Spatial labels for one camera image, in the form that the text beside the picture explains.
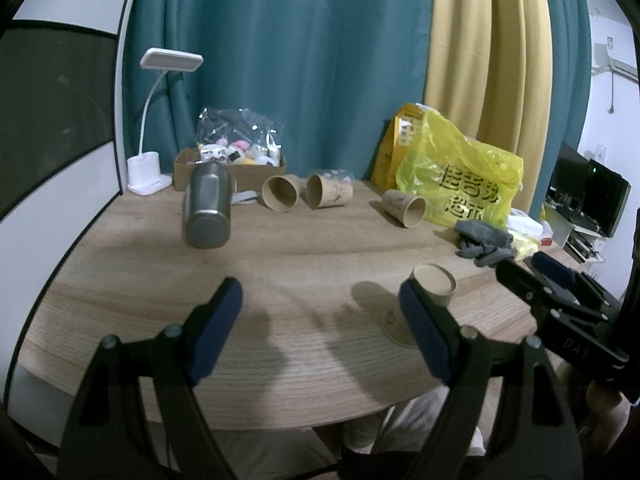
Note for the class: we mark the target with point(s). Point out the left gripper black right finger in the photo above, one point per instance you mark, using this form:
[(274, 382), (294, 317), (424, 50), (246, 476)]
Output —
[(533, 437)]

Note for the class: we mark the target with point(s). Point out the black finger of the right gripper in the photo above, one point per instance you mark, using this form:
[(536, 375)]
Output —
[(530, 279), (582, 286)]

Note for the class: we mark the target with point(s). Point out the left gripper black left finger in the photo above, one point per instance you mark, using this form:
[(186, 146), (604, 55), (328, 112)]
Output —
[(107, 435)]

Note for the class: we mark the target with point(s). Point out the floral paper cup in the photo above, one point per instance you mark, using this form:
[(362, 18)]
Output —
[(438, 284)]

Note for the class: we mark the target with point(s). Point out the right lying paper cup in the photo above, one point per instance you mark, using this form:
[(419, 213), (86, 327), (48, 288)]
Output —
[(407, 209)]

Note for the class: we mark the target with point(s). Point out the lying paper cup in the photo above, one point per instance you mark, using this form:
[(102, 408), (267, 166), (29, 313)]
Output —
[(323, 192), (281, 193), (407, 209)]

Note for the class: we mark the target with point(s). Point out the middle lying paper cup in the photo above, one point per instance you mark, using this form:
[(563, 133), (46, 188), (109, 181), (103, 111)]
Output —
[(323, 192)]

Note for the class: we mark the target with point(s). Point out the left lying paper cup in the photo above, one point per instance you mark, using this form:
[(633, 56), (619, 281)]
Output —
[(281, 193)]

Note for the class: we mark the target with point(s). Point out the yellow cloth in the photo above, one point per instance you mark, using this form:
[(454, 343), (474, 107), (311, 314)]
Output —
[(523, 245)]

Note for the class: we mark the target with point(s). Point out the grey knit gloves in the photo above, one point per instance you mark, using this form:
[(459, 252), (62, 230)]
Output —
[(483, 243)]

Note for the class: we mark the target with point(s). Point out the white plastic bag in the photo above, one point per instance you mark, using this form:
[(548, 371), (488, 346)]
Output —
[(520, 222)]

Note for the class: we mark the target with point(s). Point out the black monitor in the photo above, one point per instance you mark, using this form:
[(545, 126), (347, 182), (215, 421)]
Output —
[(587, 193)]

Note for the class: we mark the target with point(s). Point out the yellow plastic shopping bag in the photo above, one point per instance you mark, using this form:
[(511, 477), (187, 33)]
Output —
[(459, 178)]

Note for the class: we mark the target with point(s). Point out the orange paper package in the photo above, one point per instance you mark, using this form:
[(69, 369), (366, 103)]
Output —
[(395, 142)]

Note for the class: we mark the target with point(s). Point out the yellow curtain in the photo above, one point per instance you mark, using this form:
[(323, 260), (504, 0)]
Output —
[(489, 71)]

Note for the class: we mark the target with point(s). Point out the steel thermos tumbler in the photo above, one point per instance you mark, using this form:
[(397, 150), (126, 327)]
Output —
[(207, 206)]

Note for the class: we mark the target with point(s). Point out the cardboard box of toys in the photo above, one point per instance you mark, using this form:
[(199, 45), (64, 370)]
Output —
[(244, 177)]

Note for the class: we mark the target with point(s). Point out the teal curtain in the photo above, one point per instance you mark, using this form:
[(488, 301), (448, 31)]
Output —
[(330, 73)]

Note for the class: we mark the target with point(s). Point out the clear bag of toys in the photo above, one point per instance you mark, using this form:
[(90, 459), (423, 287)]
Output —
[(238, 137)]

